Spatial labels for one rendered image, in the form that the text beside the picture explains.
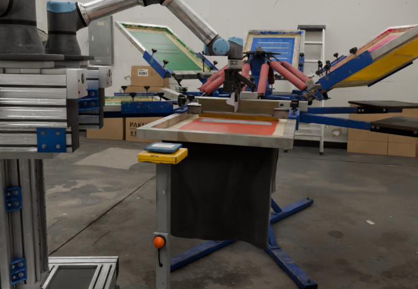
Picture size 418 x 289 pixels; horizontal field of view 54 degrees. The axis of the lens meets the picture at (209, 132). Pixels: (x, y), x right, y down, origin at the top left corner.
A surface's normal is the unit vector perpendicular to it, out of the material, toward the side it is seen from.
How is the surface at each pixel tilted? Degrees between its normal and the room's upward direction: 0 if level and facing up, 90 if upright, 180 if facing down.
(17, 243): 90
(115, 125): 89
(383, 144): 75
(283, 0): 90
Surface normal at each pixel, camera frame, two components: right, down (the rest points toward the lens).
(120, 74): -0.23, 0.17
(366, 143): -0.22, -0.09
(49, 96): 0.07, 0.18
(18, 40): 0.44, -0.14
